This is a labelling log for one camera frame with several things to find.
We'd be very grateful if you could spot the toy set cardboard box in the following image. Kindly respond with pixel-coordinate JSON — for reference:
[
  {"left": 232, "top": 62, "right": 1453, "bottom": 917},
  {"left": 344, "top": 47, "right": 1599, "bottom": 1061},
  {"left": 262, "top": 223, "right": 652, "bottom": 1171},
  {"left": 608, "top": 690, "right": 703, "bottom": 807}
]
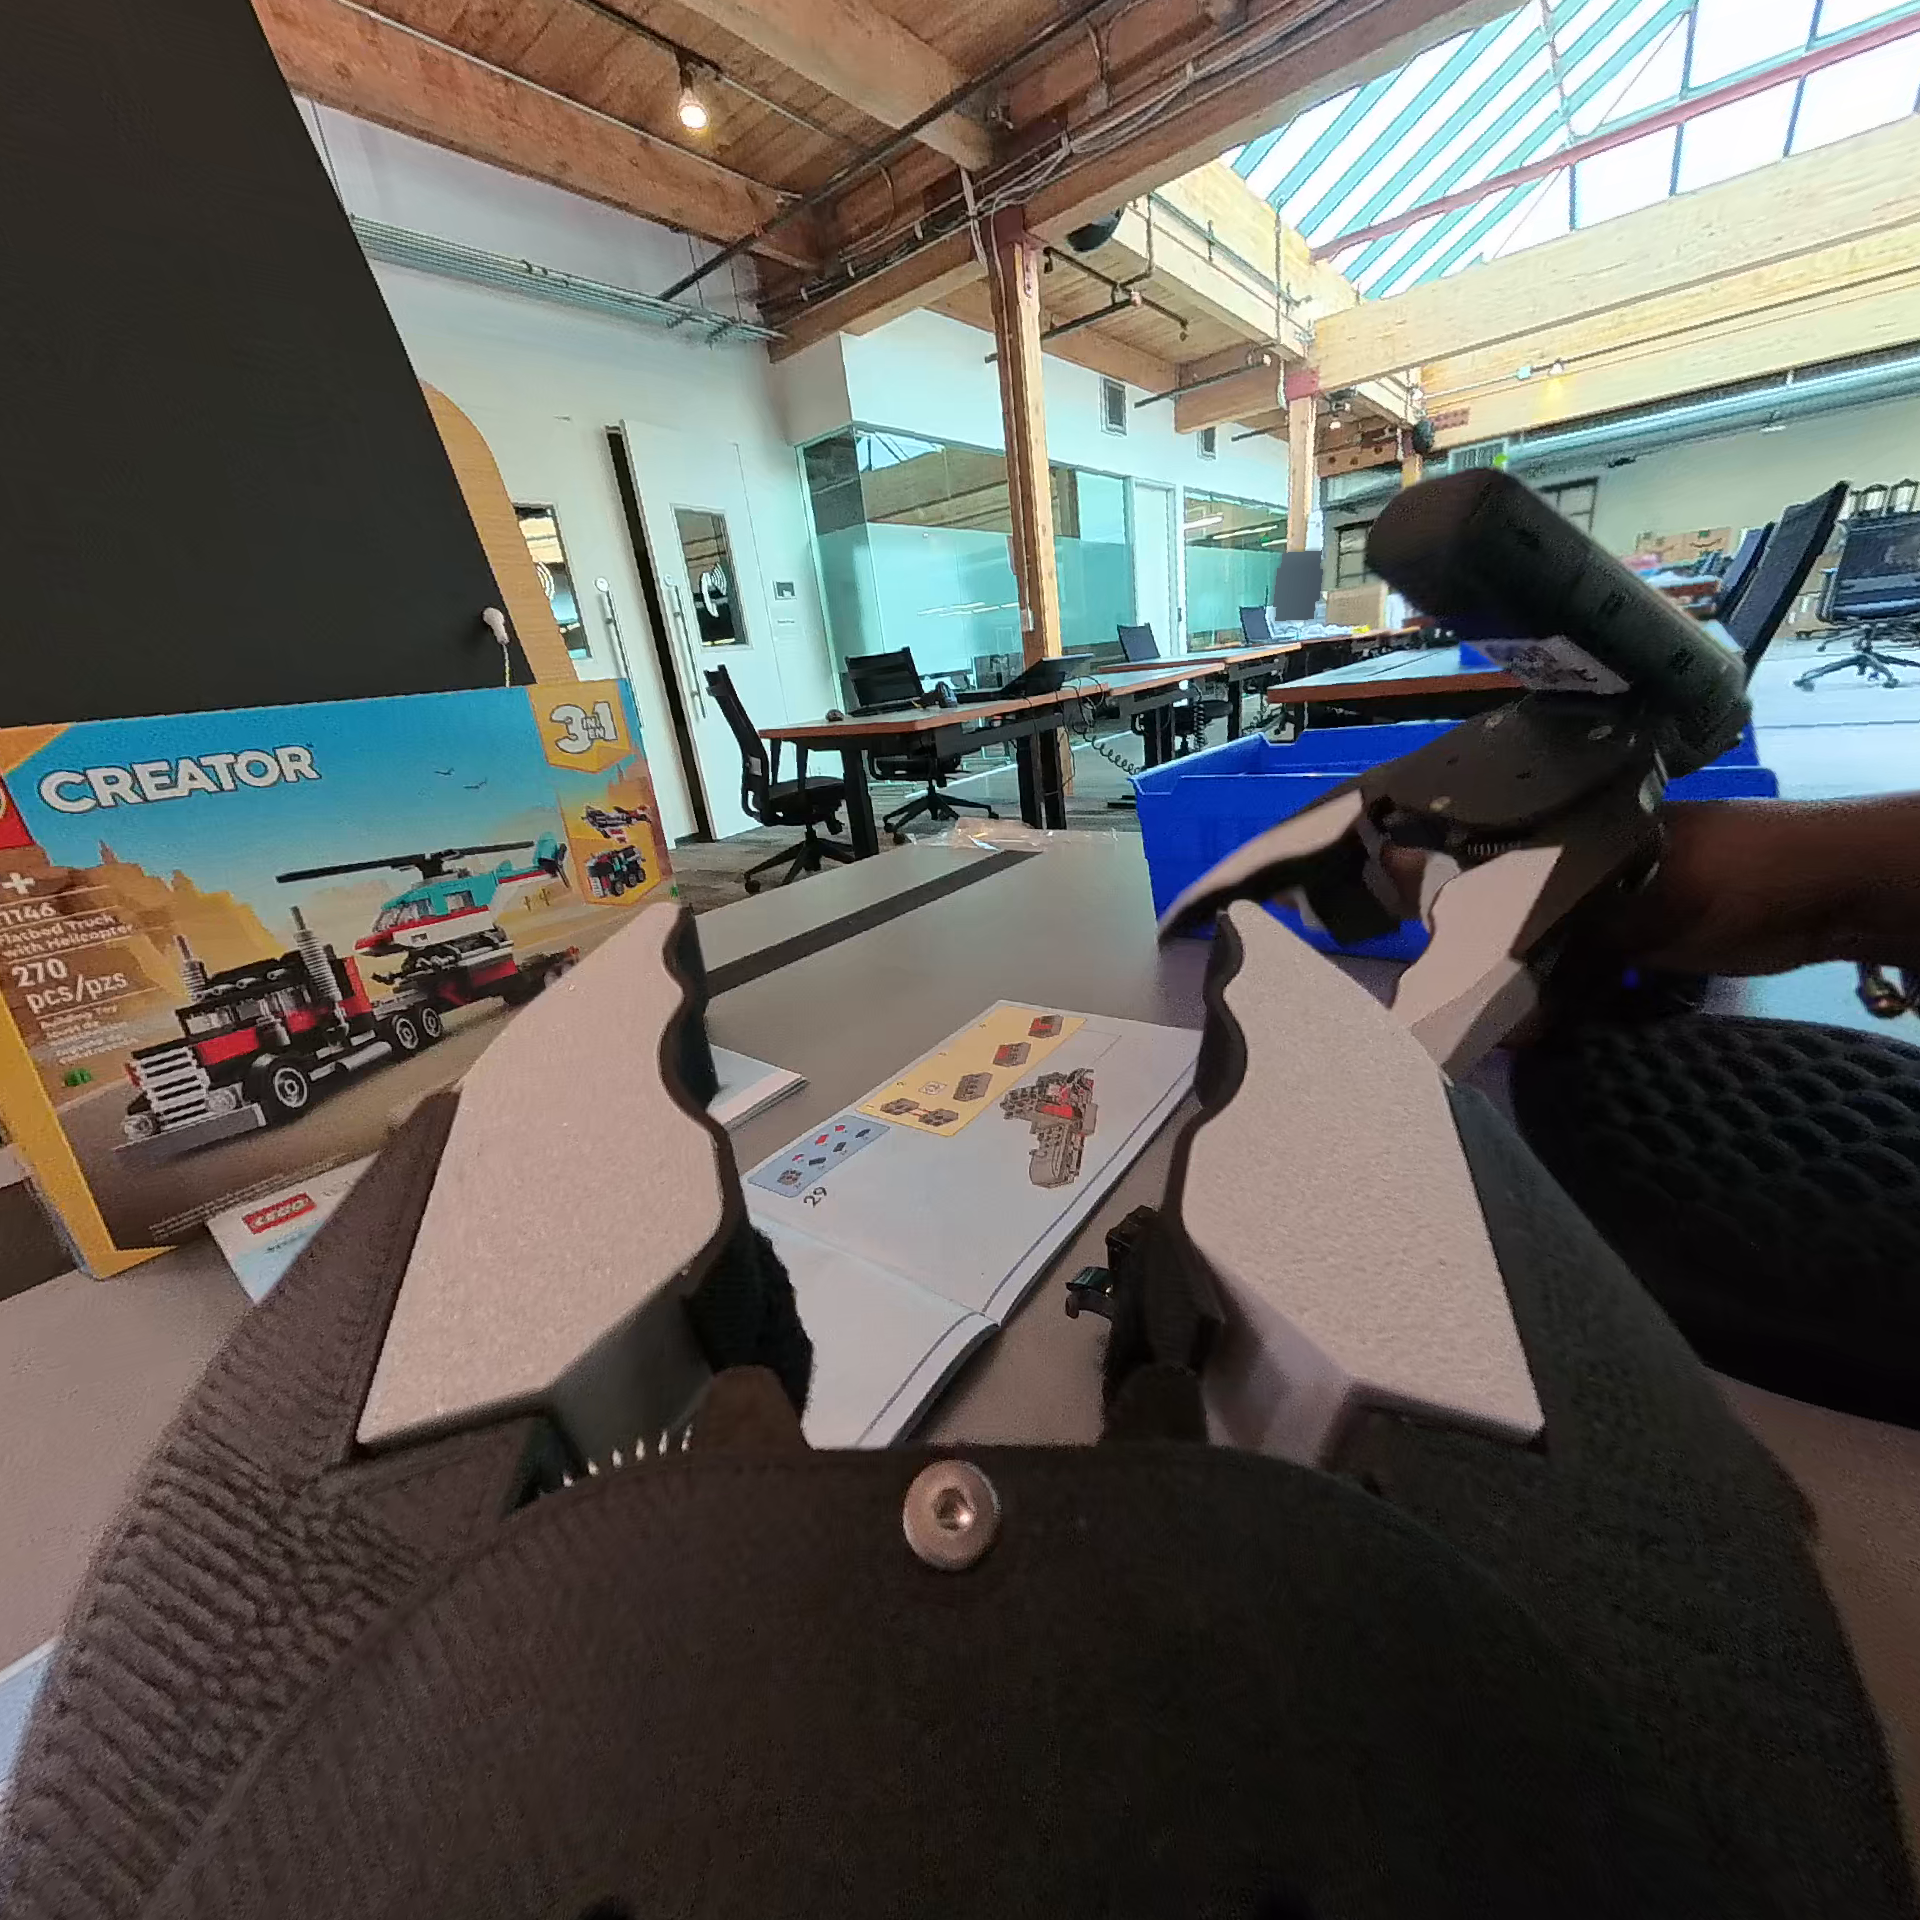
[{"left": 0, "top": 679, "right": 677, "bottom": 1281}]

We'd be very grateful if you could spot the black office chair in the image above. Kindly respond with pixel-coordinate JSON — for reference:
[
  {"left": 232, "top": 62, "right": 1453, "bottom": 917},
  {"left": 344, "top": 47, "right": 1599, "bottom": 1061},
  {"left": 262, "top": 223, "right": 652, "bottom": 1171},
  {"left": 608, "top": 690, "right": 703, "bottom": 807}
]
[
  {"left": 838, "top": 645, "right": 1002, "bottom": 837},
  {"left": 700, "top": 664, "right": 859, "bottom": 897}
]

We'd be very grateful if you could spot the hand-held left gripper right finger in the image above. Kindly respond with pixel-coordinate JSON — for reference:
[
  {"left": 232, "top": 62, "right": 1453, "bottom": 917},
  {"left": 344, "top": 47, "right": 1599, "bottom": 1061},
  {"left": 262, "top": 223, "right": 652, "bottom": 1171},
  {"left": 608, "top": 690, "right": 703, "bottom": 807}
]
[{"left": 1099, "top": 903, "right": 1548, "bottom": 1473}]

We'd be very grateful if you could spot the wooden top office desk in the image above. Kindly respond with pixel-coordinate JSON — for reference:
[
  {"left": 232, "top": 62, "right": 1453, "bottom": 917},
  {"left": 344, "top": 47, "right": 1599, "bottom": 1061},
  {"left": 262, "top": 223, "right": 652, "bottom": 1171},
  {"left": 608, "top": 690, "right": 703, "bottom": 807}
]
[
  {"left": 1264, "top": 638, "right": 1524, "bottom": 742},
  {"left": 756, "top": 661, "right": 1229, "bottom": 837}
]

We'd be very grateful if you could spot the white door with window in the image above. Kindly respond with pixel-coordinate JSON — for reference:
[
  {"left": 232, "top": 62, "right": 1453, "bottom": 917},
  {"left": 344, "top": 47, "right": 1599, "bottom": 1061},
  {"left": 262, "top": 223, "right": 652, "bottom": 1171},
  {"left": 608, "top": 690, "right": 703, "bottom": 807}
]
[{"left": 603, "top": 421, "right": 789, "bottom": 846}]

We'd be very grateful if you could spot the open instruction booklet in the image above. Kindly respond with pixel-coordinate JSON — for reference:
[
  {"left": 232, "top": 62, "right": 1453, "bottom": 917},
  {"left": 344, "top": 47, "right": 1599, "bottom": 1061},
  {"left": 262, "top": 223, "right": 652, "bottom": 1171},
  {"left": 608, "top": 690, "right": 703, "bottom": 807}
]
[{"left": 742, "top": 1000, "right": 1204, "bottom": 1453}]

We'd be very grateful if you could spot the person's right forearm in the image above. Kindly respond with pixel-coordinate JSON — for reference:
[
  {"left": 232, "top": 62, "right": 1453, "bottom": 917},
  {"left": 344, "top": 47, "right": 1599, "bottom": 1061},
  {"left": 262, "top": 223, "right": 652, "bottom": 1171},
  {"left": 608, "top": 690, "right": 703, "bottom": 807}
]
[{"left": 1628, "top": 792, "right": 1920, "bottom": 1023}]

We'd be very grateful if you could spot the grey desk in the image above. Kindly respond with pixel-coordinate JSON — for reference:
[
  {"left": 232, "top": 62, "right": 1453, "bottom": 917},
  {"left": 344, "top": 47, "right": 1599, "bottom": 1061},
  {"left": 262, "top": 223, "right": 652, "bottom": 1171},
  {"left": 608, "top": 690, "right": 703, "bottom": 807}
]
[{"left": 0, "top": 831, "right": 1920, "bottom": 1801}]

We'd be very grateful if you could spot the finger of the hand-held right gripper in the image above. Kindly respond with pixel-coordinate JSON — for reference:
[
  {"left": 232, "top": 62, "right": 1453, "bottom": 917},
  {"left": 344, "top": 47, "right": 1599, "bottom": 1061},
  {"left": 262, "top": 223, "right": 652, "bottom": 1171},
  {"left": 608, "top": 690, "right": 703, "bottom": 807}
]
[
  {"left": 1399, "top": 848, "right": 1565, "bottom": 1078},
  {"left": 1158, "top": 787, "right": 1396, "bottom": 945}
]

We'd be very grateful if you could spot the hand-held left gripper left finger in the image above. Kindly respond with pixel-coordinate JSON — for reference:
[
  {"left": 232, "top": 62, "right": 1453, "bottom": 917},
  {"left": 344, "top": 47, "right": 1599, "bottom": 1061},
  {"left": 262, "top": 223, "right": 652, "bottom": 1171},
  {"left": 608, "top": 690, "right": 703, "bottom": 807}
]
[{"left": 355, "top": 901, "right": 815, "bottom": 1471}]

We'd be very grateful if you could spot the row of black office chairs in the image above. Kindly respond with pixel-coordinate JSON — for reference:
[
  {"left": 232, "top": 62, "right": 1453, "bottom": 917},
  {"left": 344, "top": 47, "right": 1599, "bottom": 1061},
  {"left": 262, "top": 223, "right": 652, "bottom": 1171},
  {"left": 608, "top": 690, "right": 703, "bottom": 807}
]
[{"left": 1710, "top": 479, "right": 1920, "bottom": 696}]

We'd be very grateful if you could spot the closed instruction booklet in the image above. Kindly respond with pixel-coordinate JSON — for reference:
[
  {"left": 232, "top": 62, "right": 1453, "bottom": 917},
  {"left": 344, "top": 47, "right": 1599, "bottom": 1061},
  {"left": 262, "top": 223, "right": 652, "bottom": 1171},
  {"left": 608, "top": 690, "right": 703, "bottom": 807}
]
[{"left": 202, "top": 1042, "right": 812, "bottom": 1306}]

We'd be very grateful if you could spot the toy brick truck model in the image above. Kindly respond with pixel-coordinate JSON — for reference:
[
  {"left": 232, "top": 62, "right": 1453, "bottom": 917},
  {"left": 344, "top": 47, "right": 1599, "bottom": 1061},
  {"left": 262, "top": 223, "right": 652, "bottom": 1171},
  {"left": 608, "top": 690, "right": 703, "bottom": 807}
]
[{"left": 1063, "top": 1206, "right": 1202, "bottom": 1361}]

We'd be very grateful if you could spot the black textured wrist pad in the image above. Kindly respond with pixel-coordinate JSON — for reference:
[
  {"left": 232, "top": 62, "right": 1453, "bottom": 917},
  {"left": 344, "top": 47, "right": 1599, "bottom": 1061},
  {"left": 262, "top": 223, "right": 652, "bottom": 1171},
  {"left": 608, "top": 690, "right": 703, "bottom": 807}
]
[{"left": 1507, "top": 1013, "right": 1920, "bottom": 1432}]

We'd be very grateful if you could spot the blue plastic bin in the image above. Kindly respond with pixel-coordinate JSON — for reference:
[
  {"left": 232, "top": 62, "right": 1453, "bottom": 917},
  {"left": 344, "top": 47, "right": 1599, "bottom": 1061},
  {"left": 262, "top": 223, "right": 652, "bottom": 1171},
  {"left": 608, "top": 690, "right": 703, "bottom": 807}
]
[{"left": 1131, "top": 642, "right": 1782, "bottom": 965}]

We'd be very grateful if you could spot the wooden pillar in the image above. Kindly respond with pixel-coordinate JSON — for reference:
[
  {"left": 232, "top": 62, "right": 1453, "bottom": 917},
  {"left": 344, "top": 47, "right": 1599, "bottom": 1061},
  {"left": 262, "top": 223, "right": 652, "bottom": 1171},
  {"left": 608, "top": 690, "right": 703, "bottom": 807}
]
[{"left": 979, "top": 211, "right": 1069, "bottom": 677}]

